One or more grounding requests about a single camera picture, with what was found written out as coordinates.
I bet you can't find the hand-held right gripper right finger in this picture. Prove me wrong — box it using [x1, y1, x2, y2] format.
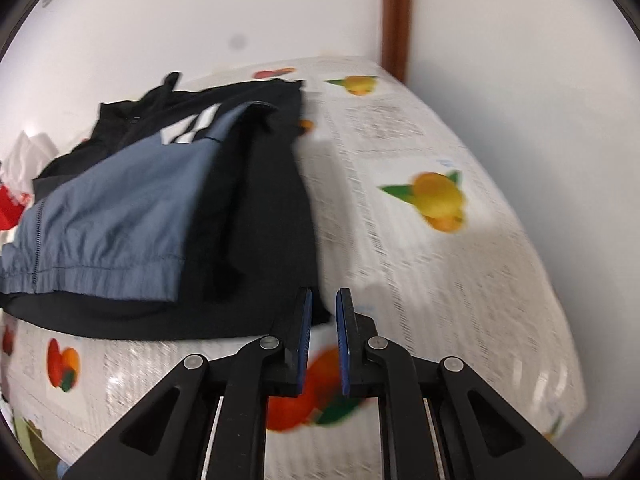
[335, 287, 583, 480]

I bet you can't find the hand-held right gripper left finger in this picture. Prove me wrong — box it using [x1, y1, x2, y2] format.
[62, 287, 313, 480]

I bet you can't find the black white blue jacket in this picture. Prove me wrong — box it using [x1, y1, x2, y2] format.
[0, 72, 332, 341]

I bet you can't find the fruit print white blanket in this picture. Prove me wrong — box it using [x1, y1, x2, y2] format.
[0, 57, 587, 480]

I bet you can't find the red paper bag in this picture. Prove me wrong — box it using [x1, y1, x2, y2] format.
[0, 182, 34, 232]

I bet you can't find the white plastic bag red logo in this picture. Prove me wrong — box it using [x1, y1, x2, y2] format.
[0, 130, 59, 196]

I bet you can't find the brown wooden door frame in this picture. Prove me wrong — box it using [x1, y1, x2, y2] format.
[381, 0, 414, 84]

